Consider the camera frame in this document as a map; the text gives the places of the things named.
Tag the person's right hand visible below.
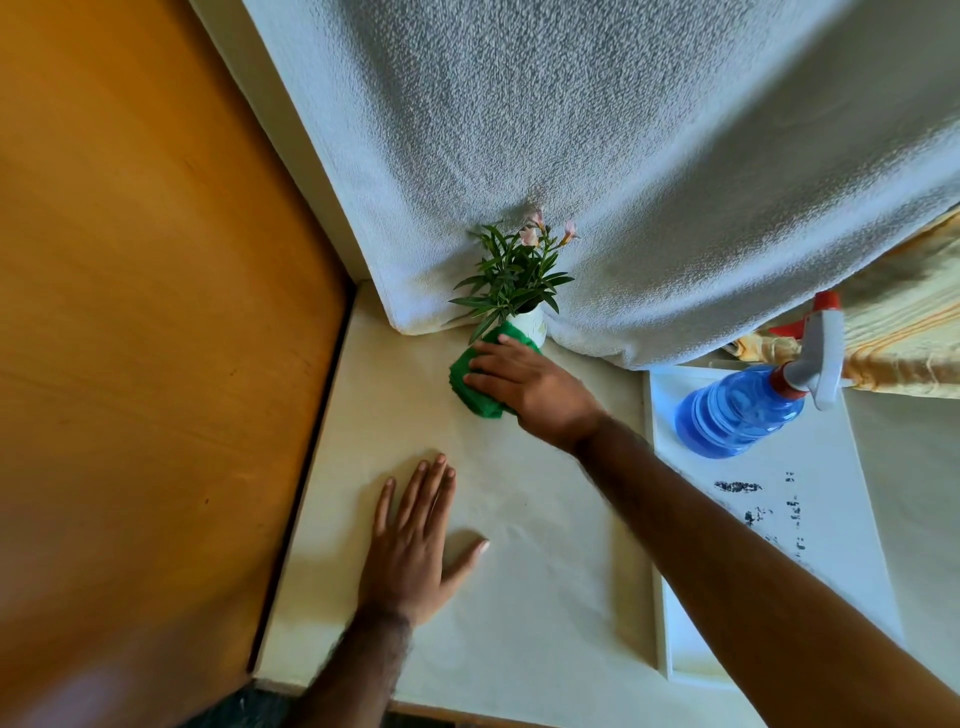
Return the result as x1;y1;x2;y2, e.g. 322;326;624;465
462;334;610;456

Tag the person's left hand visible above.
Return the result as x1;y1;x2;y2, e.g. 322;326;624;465
357;453;491;628

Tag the green cleaning cloth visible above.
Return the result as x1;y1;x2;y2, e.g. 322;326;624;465
448;321;543;420

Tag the person's right forearm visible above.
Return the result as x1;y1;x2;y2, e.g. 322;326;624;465
573;414;960;728

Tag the person's left forearm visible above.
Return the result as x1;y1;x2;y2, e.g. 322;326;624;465
285;604;415;728

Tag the white flower pot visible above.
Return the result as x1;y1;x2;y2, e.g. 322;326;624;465
507;304;549;351

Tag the green plant with pink flowers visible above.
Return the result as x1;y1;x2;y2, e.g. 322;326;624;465
448;210;580;346

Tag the white textured towel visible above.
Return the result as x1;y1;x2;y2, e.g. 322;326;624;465
241;0;960;372

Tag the blue spray bottle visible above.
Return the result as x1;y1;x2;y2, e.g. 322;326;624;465
674;291;855;460

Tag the brown wooden door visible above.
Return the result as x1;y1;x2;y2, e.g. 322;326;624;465
0;0;355;728

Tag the white tray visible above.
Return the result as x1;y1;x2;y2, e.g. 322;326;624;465
646;364;907;685

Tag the yellow striped cloth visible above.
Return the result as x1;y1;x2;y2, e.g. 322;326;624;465
723;208;960;400

